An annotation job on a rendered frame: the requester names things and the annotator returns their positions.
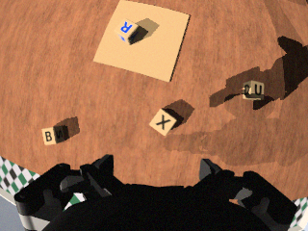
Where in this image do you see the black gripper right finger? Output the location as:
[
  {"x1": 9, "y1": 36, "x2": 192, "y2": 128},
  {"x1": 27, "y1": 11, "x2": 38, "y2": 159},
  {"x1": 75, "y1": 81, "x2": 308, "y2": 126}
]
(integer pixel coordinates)
[{"x1": 180, "y1": 159, "x2": 297, "y2": 231}]

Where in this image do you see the tan block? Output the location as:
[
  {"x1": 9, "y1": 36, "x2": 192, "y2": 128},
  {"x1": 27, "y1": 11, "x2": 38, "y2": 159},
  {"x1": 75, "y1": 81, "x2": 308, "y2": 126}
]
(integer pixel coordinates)
[
  {"x1": 115, "y1": 18, "x2": 140, "y2": 45},
  {"x1": 243, "y1": 80, "x2": 264, "y2": 101},
  {"x1": 42, "y1": 126, "x2": 64, "y2": 145},
  {"x1": 149, "y1": 109, "x2": 177, "y2": 136}
]

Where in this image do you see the tan flat mat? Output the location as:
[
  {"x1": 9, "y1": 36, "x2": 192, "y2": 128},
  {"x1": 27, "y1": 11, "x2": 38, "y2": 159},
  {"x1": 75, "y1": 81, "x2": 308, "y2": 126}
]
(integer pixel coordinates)
[{"x1": 93, "y1": 0, "x2": 189, "y2": 82}]

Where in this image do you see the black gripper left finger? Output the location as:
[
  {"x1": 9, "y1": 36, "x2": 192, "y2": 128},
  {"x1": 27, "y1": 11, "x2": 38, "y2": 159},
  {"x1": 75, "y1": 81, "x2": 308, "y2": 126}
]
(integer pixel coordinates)
[{"x1": 13, "y1": 154, "x2": 140, "y2": 231}]

